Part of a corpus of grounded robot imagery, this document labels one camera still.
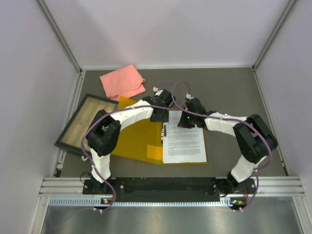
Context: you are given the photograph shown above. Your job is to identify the pink folded cloth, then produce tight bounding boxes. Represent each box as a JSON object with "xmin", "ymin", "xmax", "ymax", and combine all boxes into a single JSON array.
[{"xmin": 99, "ymin": 65, "xmax": 146, "ymax": 101}]

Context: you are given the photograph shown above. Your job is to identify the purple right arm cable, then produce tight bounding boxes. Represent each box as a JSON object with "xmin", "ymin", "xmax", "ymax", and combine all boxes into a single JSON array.
[{"xmin": 172, "ymin": 80, "xmax": 273, "ymax": 214}]

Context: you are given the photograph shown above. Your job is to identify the slotted grey cable duct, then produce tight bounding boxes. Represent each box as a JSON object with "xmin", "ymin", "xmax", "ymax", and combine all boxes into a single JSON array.
[{"xmin": 48, "ymin": 196, "xmax": 247, "ymax": 207}]

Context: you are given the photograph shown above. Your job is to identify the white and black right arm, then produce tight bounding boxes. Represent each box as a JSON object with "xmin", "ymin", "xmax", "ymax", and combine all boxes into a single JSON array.
[{"xmin": 177, "ymin": 94, "xmax": 278, "ymax": 195}]

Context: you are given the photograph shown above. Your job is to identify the black framed wooden tray box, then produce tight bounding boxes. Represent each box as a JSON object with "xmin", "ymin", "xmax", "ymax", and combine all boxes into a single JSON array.
[{"xmin": 55, "ymin": 93, "xmax": 118, "ymax": 156}]

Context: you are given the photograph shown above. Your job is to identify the yellow plastic folder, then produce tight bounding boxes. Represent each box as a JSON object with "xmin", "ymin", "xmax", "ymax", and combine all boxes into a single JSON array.
[{"xmin": 111, "ymin": 96, "xmax": 208, "ymax": 165}]

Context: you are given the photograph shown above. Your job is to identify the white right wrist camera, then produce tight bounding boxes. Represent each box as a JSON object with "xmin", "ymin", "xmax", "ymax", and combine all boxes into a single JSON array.
[{"xmin": 185, "ymin": 94, "xmax": 193, "ymax": 100}]

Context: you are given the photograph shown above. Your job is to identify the printed paper sheet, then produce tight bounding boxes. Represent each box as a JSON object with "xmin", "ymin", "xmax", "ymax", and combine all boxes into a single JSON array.
[{"xmin": 162, "ymin": 111, "xmax": 207, "ymax": 164}]

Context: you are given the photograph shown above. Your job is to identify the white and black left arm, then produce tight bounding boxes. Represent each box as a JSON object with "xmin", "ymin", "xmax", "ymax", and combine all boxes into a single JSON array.
[{"xmin": 81, "ymin": 89, "xmax": 175, "ymax": 194}]

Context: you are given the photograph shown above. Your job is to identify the aluminium frame rail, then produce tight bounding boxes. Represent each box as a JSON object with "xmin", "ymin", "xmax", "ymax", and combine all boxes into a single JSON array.
[{"xmin": 39, "ymin": 69, "xmax": 86, "ymax": 194}]

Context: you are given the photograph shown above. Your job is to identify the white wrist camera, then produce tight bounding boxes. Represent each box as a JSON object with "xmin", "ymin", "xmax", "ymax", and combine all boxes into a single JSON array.
[
  {"xmin": 185, "ymin": 94, "xmax": 193, "ymax": 100},
  {"xmin": 153, "ymin": 87, "xmax": 163, "ymax": 96}
]

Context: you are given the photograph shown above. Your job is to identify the metal folder clip mechanism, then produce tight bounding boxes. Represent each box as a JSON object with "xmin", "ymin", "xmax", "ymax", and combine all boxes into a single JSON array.
[{"xmin": 160, "ymin": 123, "xmax": 167, "ymax": 144}]

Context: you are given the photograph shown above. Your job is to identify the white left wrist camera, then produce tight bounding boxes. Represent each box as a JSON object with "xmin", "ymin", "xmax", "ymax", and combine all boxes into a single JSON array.
[{"xmin": 153, "ymin": 87, "xmax": 163, "ymax": 96}]

